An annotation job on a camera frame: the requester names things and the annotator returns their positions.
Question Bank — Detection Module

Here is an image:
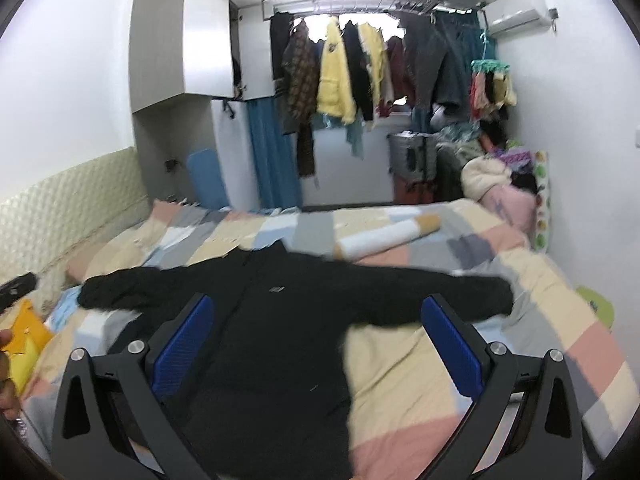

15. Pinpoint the grey wall cabinet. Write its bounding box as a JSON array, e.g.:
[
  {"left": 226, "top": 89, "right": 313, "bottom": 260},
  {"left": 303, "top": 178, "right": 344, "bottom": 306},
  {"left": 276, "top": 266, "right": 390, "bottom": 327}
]
[{"left": 129, "top": 0, "right": 234, "bottom": 113}]

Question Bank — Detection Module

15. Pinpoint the green sock hanger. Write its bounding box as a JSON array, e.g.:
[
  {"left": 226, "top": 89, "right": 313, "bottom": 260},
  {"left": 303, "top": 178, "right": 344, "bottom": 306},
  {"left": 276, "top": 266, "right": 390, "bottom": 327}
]
[{"left": 470, "top": 60, "right": 518, "bottom": 119}]

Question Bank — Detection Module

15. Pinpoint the cream fluffy blanket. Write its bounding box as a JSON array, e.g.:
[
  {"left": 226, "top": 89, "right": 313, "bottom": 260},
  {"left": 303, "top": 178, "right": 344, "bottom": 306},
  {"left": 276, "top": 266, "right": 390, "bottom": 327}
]
[{"left": 461, "top": 156, "right": 512, "bottom": 202}]

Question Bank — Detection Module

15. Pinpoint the yellow cartoon pillow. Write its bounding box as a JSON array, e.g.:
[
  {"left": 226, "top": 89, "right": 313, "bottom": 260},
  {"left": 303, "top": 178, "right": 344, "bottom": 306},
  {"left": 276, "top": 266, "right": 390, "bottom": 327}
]
[{"left": 1, "top": 298, "right": 53, "bottom": 396}]

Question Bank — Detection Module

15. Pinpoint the white cylindrical bolster pillow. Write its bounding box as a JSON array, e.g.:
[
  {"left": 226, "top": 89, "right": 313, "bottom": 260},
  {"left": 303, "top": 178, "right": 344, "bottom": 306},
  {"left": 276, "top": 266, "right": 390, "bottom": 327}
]
[{"left": 332, "top": 214, "right": 442, "bottom": 261}]

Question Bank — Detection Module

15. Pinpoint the dark denim jacket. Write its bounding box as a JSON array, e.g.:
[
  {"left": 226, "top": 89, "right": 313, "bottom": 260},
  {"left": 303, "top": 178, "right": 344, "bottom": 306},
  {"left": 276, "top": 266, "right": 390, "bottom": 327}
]
[{"left": 402, "top": 14, "right": 471, "bottom": 118}]

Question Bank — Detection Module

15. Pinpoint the plaid brown shirt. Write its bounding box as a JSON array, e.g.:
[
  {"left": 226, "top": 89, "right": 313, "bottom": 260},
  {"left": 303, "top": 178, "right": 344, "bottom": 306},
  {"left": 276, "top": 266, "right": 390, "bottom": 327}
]
[{"left": 283, "top": 21, "right": 320, "bottom": 122}]

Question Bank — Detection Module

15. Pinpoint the pink bundled blanket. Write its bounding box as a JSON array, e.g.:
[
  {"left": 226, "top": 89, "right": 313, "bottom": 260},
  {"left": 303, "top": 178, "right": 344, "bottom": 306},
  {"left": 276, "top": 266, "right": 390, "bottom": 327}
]
[{"left": 480, "top": 184, "right": 536, "bottom": 235}]

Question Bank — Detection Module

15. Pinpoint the black hanging coat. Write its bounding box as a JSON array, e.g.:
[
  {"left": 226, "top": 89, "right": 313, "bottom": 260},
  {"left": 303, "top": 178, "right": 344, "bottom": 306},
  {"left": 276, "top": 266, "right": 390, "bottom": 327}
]
[{"left": 343, "top": 21, "right": 373, "bottom": 122}]

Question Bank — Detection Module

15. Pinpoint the blue curtain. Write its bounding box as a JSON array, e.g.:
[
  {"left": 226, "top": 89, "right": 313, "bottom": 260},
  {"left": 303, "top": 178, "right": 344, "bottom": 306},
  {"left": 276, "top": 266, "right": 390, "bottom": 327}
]
[{"left": 245, "top": 98, "right": 303, "bottom": 209}]

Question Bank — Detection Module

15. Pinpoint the blue padded board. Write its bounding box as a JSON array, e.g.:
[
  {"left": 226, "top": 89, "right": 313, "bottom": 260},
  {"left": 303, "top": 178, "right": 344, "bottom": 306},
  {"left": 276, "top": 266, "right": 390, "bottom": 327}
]
[{"left": 186, "top": 148, "right": 230, "bottom": 209}]

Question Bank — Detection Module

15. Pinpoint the grey suitcase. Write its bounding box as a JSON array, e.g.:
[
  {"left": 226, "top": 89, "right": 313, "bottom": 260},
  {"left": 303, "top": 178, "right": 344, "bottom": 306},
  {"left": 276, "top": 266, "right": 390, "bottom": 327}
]
[{"left": 387, "top": 131, "right": 439, "bottom": 183}]

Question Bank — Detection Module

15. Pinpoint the cream quilted headboard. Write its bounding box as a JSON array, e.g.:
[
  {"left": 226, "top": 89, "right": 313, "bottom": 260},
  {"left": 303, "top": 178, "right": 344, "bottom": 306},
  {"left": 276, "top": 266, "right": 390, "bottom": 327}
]
[{"left": 1, "top": 148, "right": 151, "bottom": 318}]

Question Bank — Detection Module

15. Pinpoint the black puffer jacket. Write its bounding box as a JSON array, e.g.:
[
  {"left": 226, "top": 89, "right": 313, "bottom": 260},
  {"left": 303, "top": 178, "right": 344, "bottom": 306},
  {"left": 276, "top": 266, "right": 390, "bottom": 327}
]
[{"left": 78, "top": 243, "right": 513, "bottom": 479}]

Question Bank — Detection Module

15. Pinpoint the yellow fleece jacket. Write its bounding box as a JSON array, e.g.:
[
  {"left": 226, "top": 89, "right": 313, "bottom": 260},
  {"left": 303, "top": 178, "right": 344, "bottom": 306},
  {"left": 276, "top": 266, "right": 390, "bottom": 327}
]
[{"left": 317, "top": 16, "right": 356, "bottom": 125}]

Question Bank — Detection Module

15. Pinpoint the colourful patchwork duvet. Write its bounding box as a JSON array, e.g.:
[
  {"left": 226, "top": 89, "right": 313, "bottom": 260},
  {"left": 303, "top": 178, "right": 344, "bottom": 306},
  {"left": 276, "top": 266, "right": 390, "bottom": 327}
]
[{"left": 19, "top": 198, "right": 632, "bottom": 480}]

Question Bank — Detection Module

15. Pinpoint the person's left hand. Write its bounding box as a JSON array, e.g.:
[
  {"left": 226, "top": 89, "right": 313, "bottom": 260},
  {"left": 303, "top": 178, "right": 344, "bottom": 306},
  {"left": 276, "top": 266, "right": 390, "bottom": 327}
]
[{"left": 0, "top": 352, "right": 21, "bottom": 420}]

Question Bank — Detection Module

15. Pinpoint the white air conditioner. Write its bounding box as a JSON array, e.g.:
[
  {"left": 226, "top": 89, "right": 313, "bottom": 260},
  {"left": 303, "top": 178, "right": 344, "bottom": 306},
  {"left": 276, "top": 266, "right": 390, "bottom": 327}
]
[{"left": 484, "top": 0, "right": 552, "bottom": 36}]

